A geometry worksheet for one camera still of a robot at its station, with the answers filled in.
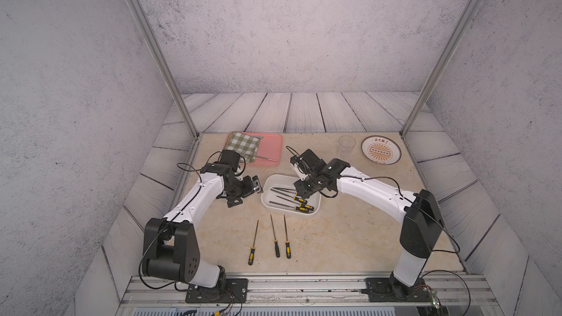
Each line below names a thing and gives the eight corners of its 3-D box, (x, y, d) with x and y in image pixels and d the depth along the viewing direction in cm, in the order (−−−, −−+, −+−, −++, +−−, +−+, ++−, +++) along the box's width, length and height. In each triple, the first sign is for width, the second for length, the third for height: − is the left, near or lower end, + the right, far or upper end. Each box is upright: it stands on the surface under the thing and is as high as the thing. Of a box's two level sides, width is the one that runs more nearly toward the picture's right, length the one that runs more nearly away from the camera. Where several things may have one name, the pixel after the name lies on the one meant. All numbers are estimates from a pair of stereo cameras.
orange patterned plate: (366, 165, 110) (367, 161, 108) (358, 139, 122) (359, 135, 120) (404, 164, 110) (406, 161, 108) (393, 138, 122) (394, 135, 120)
